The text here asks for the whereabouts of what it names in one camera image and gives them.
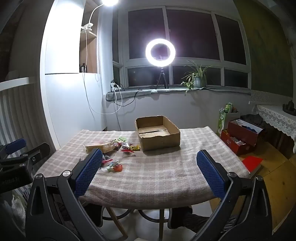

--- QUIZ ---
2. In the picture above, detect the white framed window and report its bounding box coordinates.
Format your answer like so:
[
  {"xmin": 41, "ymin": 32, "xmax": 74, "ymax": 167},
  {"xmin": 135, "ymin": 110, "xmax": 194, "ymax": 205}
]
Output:
[{"xmin": 112, "ymin": 5, "xmax": 252, "ymax": 90}]

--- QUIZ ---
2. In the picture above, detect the black tripod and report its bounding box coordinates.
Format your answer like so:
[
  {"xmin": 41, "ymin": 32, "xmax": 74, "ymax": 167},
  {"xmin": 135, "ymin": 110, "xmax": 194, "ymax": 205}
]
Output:
[{"xmin": 155, "ymin": 67, "xmax": 169, "ymax": 90}]

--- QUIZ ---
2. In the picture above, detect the white plastic bag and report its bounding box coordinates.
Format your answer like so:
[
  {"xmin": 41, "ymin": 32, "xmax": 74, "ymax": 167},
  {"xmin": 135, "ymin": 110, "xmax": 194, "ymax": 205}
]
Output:
[{"xmin": 0, "ymin": 194, "xmax": 26, "ymax": 233}]

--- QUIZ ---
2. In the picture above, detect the plaid tablecloth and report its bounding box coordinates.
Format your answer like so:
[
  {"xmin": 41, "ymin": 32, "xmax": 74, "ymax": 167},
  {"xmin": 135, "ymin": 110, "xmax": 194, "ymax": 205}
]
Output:
[{"xmin": 35, "ymin": 126, "xmax": 251, "ymax": 210}]

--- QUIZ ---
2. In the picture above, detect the red flat book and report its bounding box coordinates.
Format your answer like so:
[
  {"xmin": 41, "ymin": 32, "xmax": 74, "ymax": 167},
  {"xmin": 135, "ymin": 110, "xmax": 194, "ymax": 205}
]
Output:
[{"xmin": 241, "ymin": 155, "xmax": 264, "ymax": 175}]

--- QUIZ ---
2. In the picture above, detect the wooden wall shelf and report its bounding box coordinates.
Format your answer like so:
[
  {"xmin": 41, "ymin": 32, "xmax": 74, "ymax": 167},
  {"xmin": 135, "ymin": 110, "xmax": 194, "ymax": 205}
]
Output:
[{"xmin": 79, "ymin": 0, "xmax": 99, "ymax": 74}]

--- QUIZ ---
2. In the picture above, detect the white slatted railing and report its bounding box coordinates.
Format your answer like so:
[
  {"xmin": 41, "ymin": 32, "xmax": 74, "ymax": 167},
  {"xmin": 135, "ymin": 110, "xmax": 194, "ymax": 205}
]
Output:
[{"xmin": 0, "ymin": 76, "xmax": 48, "ymax": 150}]

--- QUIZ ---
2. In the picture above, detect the ring light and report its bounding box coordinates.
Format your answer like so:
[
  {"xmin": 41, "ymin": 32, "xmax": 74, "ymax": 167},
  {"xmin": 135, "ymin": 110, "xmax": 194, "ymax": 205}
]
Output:
[{"xmin": 145, "ymin": 39, "xmax": 176, "ymax": 68}]

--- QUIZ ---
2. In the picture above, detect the white clip lamp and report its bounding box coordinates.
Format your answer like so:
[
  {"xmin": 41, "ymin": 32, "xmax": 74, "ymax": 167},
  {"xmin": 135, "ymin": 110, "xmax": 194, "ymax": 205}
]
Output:
[{"xmin": 81, "ymin": 0, "xmax": 120, "ymax": 32}]

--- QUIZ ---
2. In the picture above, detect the white power strip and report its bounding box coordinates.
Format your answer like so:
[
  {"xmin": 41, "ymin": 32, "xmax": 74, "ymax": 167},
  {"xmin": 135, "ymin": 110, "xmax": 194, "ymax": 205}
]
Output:
[{"xmin": 110, "ymin": 81, "xmax": 123, "ymax": 92}]

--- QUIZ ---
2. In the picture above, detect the red cardboard box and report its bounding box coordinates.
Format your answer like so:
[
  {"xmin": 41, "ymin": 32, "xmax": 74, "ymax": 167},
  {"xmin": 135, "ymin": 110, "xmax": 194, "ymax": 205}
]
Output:
[{"xmin": 220, "ymin": 118, "xmax": 264, "ymax": 156}]

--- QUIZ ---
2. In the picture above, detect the clear packet with red snack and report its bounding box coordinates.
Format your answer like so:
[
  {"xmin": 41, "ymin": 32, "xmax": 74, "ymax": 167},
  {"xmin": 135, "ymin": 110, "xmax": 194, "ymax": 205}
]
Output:
[{"xmin": 99, "ymin": 159, "xmax": 123, "ymax": 173}]

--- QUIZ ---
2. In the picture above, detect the white cable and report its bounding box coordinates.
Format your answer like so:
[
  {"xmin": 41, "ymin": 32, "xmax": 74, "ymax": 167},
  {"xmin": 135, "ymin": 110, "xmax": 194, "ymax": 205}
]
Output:
[{"xmin": 82, "ymin": 28, "xmax": 123, "ymax": 115}]

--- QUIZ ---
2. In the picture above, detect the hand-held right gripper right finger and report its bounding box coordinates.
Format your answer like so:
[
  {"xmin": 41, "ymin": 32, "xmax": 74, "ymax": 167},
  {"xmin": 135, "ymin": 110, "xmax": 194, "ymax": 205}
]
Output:
[{"xmin": 192, "ymin": 149, "xmax": 273, "ymax": 241}]

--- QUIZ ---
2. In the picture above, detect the wooden table leg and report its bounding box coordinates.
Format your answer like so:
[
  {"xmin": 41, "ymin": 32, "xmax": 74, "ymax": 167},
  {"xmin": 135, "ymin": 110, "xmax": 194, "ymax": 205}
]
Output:
[{"xmin": 106, "ymin": 206, "xmax": 129, "ymax": 240}]

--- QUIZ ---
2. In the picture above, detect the potted spider plant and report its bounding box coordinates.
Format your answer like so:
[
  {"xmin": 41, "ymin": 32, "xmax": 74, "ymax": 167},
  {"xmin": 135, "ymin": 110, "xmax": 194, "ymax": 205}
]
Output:
[{"xmin": 181, "ymin": 60, "xmax": 212, "ymax": 96}]

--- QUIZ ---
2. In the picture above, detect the grey windowsill cloth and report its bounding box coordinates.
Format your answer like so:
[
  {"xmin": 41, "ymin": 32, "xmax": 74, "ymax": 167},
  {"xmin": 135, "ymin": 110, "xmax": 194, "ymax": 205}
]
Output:
[{"xmin": 106, "ymin": 86, "xmax": 252, "ymax": 102}]

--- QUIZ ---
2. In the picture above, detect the pink packaged cake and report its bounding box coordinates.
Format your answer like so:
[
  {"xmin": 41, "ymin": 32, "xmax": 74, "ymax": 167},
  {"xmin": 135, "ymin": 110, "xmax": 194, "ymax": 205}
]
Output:
[{"xmin": 84, "ymin": 141, "xmax": 118, "ymax": 154}]

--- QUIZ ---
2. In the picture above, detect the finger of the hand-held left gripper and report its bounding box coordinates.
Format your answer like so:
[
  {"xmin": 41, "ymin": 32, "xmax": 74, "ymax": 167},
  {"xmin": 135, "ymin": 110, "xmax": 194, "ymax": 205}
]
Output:
[
  {"xmin": 9, "ymin": 142, "xmax": 51, "ymax": 168},
  {"xmin": 0, "ymin": 138, "xmax": 26, "ymax": 160}
]

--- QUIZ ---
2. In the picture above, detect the black cable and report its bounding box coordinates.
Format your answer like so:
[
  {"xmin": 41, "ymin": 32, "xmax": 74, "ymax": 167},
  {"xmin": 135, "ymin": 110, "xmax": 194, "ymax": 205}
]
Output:
[{"xmin": 114, "ymin": 88, "xmax": 158, "ymax": 107}]

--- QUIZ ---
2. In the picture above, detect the white lace cloth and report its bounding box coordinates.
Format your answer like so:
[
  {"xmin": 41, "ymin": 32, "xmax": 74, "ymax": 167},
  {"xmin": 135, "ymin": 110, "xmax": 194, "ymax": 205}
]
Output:
[{"xmin": 254, "ymin": 104, "xmax": 296, "ymax": 154}]

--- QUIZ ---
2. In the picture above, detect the green paper bag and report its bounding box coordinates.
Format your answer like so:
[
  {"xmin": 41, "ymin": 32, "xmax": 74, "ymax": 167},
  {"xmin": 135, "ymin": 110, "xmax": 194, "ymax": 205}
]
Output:
[{"xmin": 216, "ymin": 102, "xmax": 233, "ymax": 137}]

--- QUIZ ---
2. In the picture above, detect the black chair base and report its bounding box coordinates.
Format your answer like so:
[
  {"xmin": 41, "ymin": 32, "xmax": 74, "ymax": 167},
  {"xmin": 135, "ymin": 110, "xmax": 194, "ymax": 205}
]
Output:
[{"xmin": 101, "ymin": 205, "xmax": 172, "ymax": 232}]

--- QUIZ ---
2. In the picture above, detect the dark ornament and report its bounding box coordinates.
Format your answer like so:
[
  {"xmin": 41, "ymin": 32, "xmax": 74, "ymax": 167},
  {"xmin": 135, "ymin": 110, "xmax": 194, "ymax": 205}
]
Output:
[{"xmin": 282, "ymin": 100, "xmax": 294, "ymax": 114}]

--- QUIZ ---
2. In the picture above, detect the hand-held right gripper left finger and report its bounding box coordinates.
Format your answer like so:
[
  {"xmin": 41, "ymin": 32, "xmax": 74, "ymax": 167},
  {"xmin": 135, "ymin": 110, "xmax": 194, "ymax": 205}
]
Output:
[{"xmin": 25, "ymin": 148, "xmax": 107, "ymax": 241}]

